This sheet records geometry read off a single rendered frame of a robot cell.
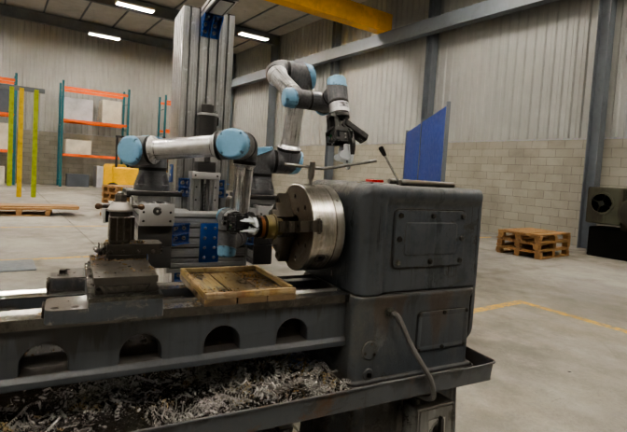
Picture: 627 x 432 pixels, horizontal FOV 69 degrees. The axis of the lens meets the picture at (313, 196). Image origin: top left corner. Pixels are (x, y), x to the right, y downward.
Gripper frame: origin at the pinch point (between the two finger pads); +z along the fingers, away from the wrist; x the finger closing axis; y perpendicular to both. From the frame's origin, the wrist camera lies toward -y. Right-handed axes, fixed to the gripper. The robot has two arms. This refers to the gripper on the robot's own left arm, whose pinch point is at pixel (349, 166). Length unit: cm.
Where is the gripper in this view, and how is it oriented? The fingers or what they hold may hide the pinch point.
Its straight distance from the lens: 170.6
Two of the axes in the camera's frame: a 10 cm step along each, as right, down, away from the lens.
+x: 4.6, -2.3, -8.6
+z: 0.8, 9.7, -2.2
